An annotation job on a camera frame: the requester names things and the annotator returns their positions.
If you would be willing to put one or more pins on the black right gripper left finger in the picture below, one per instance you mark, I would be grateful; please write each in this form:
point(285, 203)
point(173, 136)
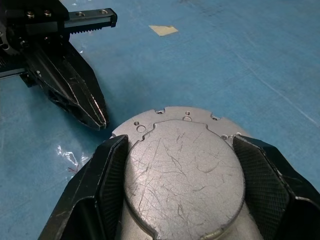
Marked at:
point(82, 200)

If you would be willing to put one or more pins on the grey motor cover circuit board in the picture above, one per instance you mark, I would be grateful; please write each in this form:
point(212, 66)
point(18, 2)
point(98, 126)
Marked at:
point(185, 175)

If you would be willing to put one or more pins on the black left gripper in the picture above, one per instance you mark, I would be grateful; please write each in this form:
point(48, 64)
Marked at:
point(37, 25)

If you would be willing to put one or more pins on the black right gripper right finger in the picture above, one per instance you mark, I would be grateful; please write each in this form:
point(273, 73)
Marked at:
point(280, 195)

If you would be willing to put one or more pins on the beige tape piece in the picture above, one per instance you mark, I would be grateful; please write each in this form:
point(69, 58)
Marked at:
point(163, 30)

